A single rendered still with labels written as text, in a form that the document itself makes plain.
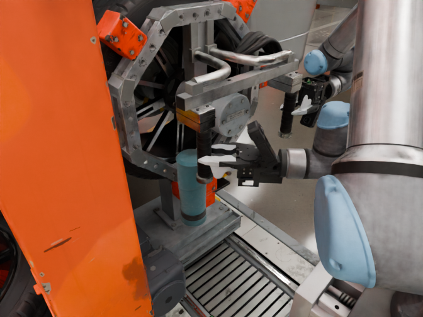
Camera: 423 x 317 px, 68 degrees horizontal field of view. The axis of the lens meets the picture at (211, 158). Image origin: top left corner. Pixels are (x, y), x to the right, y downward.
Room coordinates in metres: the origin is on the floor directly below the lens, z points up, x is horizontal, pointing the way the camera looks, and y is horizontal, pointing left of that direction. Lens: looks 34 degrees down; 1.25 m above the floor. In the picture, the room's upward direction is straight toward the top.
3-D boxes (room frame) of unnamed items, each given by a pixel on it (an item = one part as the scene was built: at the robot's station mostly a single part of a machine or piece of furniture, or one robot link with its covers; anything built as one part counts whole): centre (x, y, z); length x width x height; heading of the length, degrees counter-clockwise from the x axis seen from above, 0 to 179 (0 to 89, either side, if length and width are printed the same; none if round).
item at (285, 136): (0.87, -0.24, 0.83); 0.04 x 0.04 x 0.16
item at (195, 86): (0.77, 0.04, 1.03); 0.19 x 0.18 x 0.11; 42
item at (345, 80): (1.07, -0.45, 0.85); 0.11 x 0.08 x 0.09; 133
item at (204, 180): (0.64, 0.02, 0.83); 0.04 x 0.04 x 0.16
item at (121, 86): (0.93, 0.05, 0.85); 0.54 x 0.07 x 0.54; 132
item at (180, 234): (1.05, 0.16, 0.32); 0.40 x 0.30 x 0.28; 132
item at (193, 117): (0.66, 0.04, 0.93); 0.09 x 0.05 x 0.05; 42
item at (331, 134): (0.62, -0.30, 0.91); 0.11 x 0.08 x 0.11; 78
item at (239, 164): (0.61, -0.06, 0.83); 0.09 x 0.05 x 0.02; 95
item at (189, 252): (1.05, 0.16, 0.13); 0.50 x 0.36 x 0.10; 132
